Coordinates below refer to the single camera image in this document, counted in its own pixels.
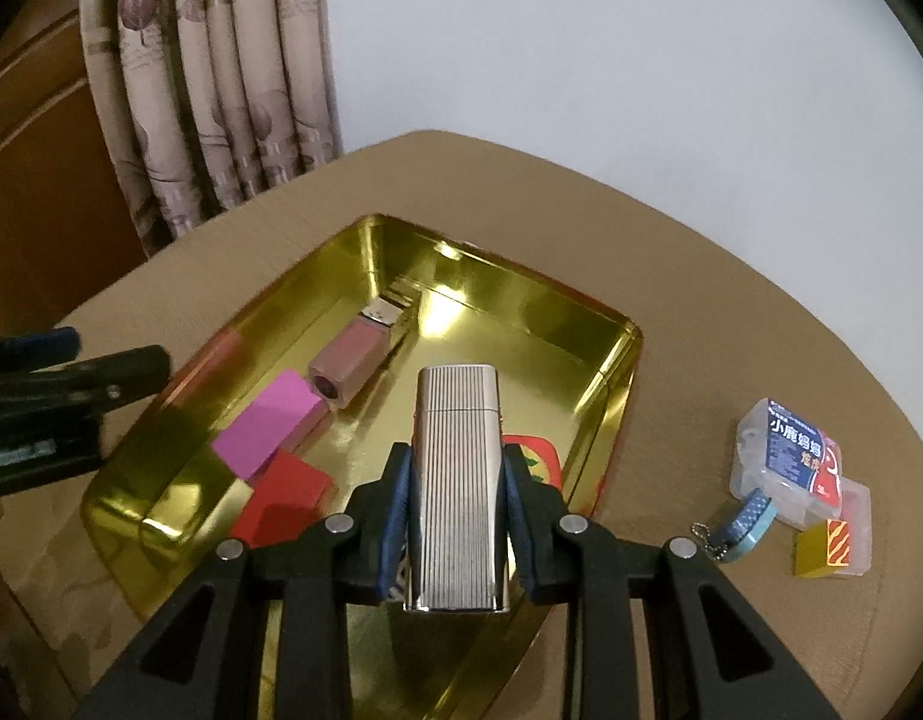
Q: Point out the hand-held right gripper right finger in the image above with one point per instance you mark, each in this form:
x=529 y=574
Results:
x=521 y=525

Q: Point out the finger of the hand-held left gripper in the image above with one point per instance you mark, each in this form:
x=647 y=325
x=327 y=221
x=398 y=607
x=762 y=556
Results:
x=34 y=349
x=94 y=386

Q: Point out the clear plastic box blue label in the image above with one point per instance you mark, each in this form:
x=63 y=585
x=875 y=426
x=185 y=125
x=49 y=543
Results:
x=791 y=450

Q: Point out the brown wooden cabinet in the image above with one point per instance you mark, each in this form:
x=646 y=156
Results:
x=49 y=202

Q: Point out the red tin box gold inside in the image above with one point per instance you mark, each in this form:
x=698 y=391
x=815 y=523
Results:
x=491 y=330

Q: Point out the pink wooden block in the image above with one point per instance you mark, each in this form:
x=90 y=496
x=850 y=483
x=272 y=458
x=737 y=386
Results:
x=270 y=424

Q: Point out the beige patterned curtain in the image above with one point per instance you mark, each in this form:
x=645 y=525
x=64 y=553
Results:
x=206 y=90

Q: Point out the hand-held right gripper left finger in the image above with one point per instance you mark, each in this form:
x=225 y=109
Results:
x=394 y=517

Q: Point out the silver ribbed metal case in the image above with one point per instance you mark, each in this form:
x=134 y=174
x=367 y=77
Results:
x=457 y=480

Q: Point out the yellow red striped wooden block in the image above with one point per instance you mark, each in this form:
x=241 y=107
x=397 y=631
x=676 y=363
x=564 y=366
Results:
x=825 y=547

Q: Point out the red tape measure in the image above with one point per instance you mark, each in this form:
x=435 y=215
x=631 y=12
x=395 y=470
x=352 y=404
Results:
x=544 y=444

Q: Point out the clear plastic box red insert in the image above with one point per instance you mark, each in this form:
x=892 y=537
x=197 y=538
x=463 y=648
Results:
x=855 y=502

